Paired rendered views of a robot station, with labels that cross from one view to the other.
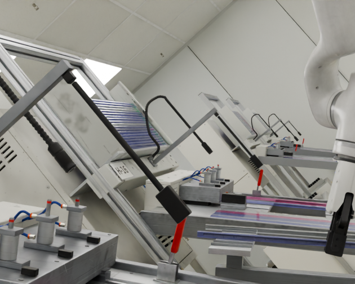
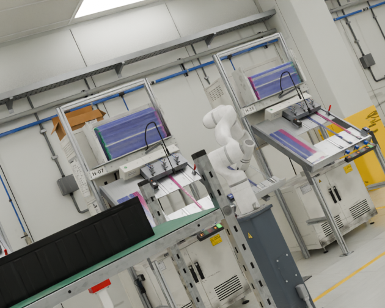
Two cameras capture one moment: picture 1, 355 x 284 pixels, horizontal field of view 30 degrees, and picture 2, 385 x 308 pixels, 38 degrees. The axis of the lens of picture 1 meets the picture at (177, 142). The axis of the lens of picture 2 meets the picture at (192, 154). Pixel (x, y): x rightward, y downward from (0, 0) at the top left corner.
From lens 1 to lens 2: 3.47 m
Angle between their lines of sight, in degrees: 52
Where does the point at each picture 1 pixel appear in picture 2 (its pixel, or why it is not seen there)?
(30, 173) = (226, 101)
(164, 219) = (256, 130)
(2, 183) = (220, 100)
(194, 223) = (263, 135)
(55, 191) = not seen: hidden behind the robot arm
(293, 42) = not seen: outside the picture
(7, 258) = (151, 170)
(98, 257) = (177, 167)
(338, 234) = not seen: hidden behind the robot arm
